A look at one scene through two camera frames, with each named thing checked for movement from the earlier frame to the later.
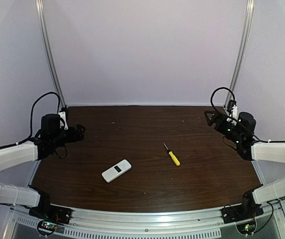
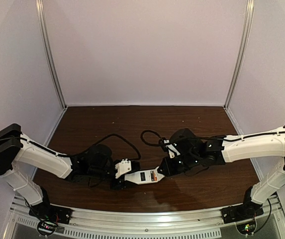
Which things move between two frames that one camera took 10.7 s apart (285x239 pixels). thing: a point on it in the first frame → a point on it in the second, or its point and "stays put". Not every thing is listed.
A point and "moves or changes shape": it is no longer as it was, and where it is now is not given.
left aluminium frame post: [40, 5] stays put
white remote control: [116, 170] moves or changes shape
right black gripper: [218, 119] → [165, 167]
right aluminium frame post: [237, 74] stays put
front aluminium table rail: [206, 224] stays put
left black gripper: [75, 130] → [119, 184]
